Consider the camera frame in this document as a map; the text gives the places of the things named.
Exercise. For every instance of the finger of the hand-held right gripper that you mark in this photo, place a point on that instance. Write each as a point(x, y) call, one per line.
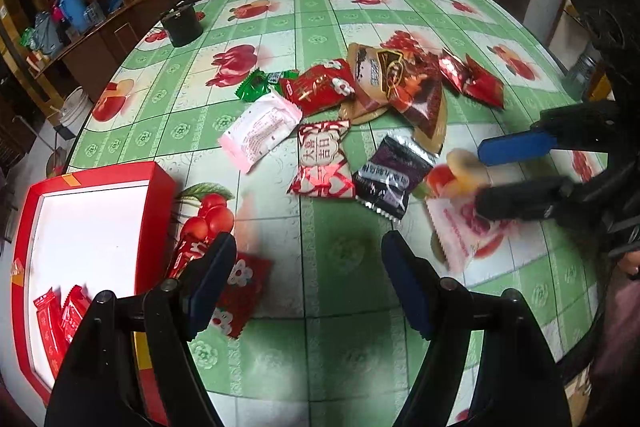
point(525, 202)
point(515, 148)

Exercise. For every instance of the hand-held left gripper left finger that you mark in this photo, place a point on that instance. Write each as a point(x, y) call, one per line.
point(212, 277)

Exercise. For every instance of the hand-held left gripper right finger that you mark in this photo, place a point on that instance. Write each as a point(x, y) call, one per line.
point(407, 287)

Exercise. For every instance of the red white-flower snack packet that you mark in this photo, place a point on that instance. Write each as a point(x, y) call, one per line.
point(245, 287)
point(320, 89)

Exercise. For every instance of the long red snack packet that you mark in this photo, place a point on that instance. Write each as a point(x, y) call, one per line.
point(186, 252)

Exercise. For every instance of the clear fruit jelly packet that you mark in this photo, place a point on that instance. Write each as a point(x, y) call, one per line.
point(457, 227)

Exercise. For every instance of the dark brown snack packet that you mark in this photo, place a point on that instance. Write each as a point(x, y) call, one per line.
point(420, 102)

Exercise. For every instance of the dark purple snack packet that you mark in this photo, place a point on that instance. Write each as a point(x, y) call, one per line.
point(390, 179)

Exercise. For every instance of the red cardboard box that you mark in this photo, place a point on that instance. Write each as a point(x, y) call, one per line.
point(90, 232)

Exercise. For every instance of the small red snack packet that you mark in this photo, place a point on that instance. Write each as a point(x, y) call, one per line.
point(72, 314)
point(47, 332)

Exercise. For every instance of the red and white snack packet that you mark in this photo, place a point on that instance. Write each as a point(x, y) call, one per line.
point(322, 162)

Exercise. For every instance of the white pink snack packet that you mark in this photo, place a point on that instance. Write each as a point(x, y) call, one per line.
point(260, 132)

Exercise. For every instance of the plain tan snack packet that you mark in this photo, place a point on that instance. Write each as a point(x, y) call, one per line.
point(361, 113)

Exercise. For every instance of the tan chocolate snack packet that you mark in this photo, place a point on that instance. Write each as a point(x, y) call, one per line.
point(372, 77)

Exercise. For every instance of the green snack packet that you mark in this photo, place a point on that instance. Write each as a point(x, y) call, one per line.
point(252, 87)

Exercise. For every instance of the person's right forearm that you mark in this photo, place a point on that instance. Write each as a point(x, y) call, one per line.
point(620, 337)

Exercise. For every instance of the person's right hand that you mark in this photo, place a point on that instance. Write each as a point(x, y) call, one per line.
point(631, 264)

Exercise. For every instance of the green fruit-print tablecloth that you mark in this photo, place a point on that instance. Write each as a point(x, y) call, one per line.
point(330, 267)

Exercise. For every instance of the metal can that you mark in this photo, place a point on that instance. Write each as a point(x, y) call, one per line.
point(580, 72)

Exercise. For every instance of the white plastic bucket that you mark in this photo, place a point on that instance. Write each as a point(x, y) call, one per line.
point(75, 112)

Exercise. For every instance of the black cylindrical container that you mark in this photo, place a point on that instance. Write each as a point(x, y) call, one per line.
point(181, 27)

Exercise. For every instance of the glass mug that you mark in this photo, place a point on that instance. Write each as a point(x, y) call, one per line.
point(95, 13)

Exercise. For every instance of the blue plastic bag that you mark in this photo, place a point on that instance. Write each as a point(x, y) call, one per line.
point(116, 1)

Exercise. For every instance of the grey-blue thermos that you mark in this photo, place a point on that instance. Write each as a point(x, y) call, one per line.
point(46, 34)

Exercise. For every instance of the green plastic bag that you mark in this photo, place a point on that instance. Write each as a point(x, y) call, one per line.
point(27, 39)

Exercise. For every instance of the blue thermos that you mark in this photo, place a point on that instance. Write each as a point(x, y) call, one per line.
point(74, 9)

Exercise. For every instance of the pink thermos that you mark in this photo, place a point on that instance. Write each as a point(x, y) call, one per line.
point(57, 13)

